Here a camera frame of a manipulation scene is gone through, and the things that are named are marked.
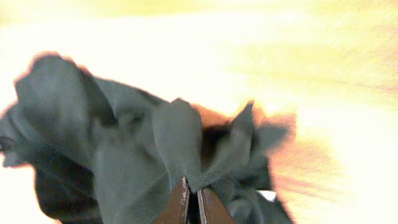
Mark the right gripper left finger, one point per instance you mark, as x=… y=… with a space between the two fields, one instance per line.
x=176 y=209

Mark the black shirt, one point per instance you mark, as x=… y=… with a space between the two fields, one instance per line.
x=104 y=152

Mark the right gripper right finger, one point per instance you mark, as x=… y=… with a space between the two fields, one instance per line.
x=212 y=211

